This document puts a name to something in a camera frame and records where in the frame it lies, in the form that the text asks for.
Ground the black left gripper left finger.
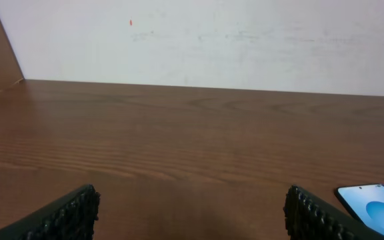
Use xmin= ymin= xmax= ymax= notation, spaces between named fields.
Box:
xmin=0 ymin=184 xmax=100 ymax=240

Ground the blue Galaxy smartphone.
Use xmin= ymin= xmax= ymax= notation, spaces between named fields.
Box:
xmin=334 ymin=183 xmax=384 ymax=235

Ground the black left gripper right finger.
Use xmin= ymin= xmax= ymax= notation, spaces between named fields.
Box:
xmin=283 ymin=185 xmax=384 ymax=240

